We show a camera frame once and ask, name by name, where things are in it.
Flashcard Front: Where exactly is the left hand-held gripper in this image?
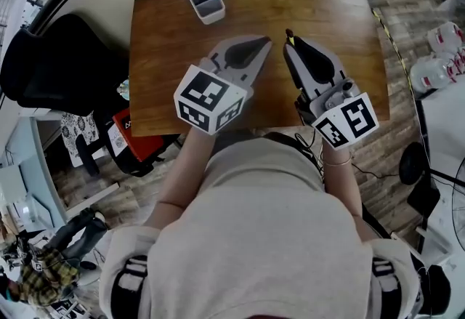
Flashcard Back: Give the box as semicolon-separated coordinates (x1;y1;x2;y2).
173;34;273;136

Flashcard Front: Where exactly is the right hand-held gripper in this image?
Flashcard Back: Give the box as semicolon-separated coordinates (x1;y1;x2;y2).
283;36;381;150

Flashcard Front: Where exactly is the person's right forearm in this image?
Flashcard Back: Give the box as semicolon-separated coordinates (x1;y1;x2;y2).
320;142;376;243

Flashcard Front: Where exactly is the person's left forearm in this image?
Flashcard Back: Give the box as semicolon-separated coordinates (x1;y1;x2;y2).
142;126;216;230

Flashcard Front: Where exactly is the white pen holder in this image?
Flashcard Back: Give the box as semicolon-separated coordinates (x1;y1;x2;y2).
187;0;227;25

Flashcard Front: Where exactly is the wooden table with black legs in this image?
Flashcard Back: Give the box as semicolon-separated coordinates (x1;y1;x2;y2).
128;0;392;140

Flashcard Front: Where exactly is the yellow black striped tape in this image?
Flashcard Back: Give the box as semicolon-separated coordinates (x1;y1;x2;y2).
371;7;416;94

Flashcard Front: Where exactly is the small pastel ornament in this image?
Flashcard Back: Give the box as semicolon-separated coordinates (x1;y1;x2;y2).
116;78;132;101

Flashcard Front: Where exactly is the pack of water bottles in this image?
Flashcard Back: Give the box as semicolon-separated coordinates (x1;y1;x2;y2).
410;20;465;96

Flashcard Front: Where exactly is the red box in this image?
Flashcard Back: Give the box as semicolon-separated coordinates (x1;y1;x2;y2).
112;108;165;163

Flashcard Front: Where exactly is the black standing fan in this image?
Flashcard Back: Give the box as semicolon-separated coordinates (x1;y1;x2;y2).
398;142;465;254

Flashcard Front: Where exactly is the white floor mat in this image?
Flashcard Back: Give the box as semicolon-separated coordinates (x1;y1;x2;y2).
415;84;465;275

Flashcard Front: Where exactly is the white paper card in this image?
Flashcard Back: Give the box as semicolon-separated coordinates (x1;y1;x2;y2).
106;122;129;158

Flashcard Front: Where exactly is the person's beige shirt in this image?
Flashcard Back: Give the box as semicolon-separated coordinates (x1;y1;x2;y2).
98;137;425;319

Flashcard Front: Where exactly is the black box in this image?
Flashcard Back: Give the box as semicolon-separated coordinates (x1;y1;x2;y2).
405;171;441;217

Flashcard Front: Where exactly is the floral seat cushion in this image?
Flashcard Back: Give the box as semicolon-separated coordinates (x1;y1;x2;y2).
59;111;102;169

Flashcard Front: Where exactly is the black office chair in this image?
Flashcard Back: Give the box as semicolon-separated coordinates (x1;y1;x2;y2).
0;13;167;179

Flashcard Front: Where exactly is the light grey desk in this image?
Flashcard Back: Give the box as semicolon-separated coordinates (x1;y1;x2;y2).
0;115;69;235

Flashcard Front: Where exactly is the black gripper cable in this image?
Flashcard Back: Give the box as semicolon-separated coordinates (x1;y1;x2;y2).
293;131;325;174

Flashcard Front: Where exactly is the thin gold bracelet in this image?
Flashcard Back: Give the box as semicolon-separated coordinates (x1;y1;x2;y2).
322;155;354;169

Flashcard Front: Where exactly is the black floor cable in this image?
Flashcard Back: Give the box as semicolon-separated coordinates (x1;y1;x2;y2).
351;163;400;180

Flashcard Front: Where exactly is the black white shoulder strap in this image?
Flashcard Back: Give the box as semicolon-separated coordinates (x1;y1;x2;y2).
111;254;149;312
371;257;403;319

